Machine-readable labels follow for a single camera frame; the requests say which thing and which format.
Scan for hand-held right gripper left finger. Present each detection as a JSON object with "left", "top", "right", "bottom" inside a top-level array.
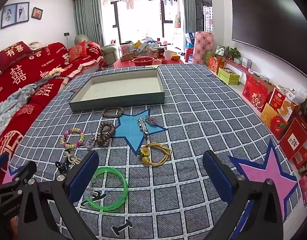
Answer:
[{"left": 17, "top": 151, "right": 100, "bottom": 240}]

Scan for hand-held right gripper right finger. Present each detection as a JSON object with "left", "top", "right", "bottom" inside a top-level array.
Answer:
[{"left": 202, "top": 150, "right": 285, "bottom": 240}]

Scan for black claw hair clip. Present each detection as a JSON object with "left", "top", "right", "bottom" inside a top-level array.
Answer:
[{"left": 55, "top": 161, "right": 68, "bottom": 174}]

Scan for pastel beaded bracelet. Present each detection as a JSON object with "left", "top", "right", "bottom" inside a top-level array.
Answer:
[{"left": 60, "top": 128, "right": 85, "bottom": 149}]

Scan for green plastic bangle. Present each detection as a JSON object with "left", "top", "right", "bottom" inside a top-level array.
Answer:
[{"left": 84, "top": 166, "right": 129, "bottom": 212}]

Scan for brown spiral hair tie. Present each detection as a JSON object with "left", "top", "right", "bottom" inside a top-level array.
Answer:
[{"left": 97, "top": 121, "right": 116, "bottom": 147}]

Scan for yellow sunflower hair tie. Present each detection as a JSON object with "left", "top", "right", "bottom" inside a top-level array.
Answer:
[{"left": 138, "top": 142, "right": 172, "bottom": 167}]

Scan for silver star hair clip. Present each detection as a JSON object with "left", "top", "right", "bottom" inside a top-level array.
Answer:
[{"left": 137, "top": 117, "right": 150, "bottom": 138}]

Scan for grey shallow box tray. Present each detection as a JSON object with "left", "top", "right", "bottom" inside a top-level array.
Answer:
[{"left": 69, "top": 68, "right": 166, "bottom": 113}]

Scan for beige claw hair clip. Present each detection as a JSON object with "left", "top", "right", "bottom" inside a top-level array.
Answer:
[{"left": 64, "top": 151, "right": 81, "bottom": 167}]

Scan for grey blue crumpled cloth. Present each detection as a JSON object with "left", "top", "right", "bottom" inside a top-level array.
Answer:
[{"left": 0, "top": 82, "right": 45, "bottom": 137}]

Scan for grey checked blanket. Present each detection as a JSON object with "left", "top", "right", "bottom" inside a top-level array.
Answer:
[{"left": 1, "top": 64, "right": 302, "bottom": 240}]

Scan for yellow box with red print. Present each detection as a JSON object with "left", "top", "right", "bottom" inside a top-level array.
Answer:
[{"left": 260, "top": 103, "right": 287, "bottom": 140}]

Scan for red box with white label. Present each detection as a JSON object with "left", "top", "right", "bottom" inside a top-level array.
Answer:
[{"left": 278, "top": 117, "right": 307, "bottom": 161}]

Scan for red covered sofa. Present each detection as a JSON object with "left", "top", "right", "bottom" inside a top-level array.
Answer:
[{"left": 0, "top": 41, "right": 106, "bottom": 187}]

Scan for large red gift box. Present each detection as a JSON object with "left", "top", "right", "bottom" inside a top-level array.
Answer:
[{"left": 242, "top": 74, "right": 275, "bottom": 113}]

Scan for orange waffle print box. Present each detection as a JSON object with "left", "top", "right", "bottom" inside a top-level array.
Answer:
[{"left": 268, "top": 87, "right": 299, "bottom": 123}]

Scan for grey braided cloth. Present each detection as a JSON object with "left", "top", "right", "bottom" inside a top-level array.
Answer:
[{"left": 37, "top": 67, "right": 69, "bottom": 93}]

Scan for yellow green boxes stack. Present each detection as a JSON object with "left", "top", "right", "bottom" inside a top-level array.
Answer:
[{"left": 218, "top": 67, "right": 240, "bottom": 85}]

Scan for orange red gift box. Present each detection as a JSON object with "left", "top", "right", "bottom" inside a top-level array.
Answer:
[{"left": 208, "top": 56, "right": 225, "bottom": 74}]

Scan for red low shelf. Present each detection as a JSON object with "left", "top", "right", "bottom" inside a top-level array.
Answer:
[{"left": 225, "top": 59, "right": 269, "bottom": 80}]

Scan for red lettered cushion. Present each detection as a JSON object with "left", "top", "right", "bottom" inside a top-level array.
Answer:
[{"left": 0, "top": 41, "right": 34, "bottom": 72}]

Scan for green gift box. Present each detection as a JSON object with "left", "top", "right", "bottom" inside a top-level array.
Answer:
[{"left": 205, "top": 51, "right": 216, "bottom": 65}]

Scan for potted green plant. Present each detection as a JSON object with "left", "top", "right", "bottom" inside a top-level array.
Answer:
[{"left": 225, "top": 46, "right": 241, "bottom": 61}]

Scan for red patterned cushion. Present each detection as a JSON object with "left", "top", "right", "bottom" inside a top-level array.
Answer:
[{"left": 68, "top": 41, "right": 87, "bottom": 63}]

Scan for beige armchair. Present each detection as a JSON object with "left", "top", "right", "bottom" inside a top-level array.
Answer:
[{"left": 74, "top": 34, "right": 119, "bottom": 64}]

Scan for red plastic basin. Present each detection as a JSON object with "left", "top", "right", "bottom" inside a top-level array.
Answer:
[{"left": 132, "top": 57, "right": 155, "bottom": 67}]

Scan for blue white paper bag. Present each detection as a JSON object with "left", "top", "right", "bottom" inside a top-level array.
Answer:
[{"left": 185, "top": 32, "right": 196, "bottom": 48}]

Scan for pile of snack packages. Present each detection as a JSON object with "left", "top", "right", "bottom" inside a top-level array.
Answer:
[{"left": 120, "top": 36, "right": 180, "bottom": 62}]

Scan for grey green curtain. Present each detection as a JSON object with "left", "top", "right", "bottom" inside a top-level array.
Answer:
[
  {"left": 182, "top": 0, "right": 196, "bottom": 48},
  {"left": 73, "top": 0, "right": 104, "bottom": 47}
]

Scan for dark glass cabinet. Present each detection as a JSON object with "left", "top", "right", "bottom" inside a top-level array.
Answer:
[{"left": 195, "top": 0, "right": 214, "bottom": 33}]

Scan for wooden bead bracelet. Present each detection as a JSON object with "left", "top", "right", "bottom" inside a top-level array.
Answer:
[{"left": 102, "top": 106, "right": 124, "bottom": 118}]

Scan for double wedding photo frame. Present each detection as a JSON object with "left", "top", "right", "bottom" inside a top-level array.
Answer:
[{"left": 1, "top": 2, "right": 30, "bottom": 29}]

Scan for small photo frame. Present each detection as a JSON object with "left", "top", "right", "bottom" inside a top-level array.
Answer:
[{"left": 31, "top": 7, "right": 43, "bottom": 20}]

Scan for wall television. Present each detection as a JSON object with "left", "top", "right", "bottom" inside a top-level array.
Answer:
[{"left": 231, "top": 0, "right": 307, "bottom": 73}]

